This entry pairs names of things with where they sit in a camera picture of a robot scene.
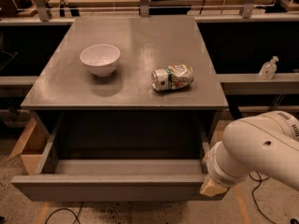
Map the cardboard box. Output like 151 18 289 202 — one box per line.
7 118 47 175

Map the clear sanitizer pump bottle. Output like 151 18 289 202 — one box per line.
259 56 278 80

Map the black floor cable right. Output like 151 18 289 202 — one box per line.
248 171 278 224

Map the grey top drawer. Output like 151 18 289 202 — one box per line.
10 110 230 203

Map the grey drawer cabinet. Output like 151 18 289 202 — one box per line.
21 16 227 132

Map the black floor cable left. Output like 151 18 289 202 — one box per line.
44 201 86 224

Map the crushed drink can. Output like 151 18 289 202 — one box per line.
151 64 193 91

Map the metal railing frame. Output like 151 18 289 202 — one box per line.
0 0 299 25

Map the black floor cable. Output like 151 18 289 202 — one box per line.
44 201 86 224
248 171 278 224

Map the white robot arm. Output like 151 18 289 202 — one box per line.
200 111 299 197

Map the white ceramic bowl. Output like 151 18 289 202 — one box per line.
80 44 121 77

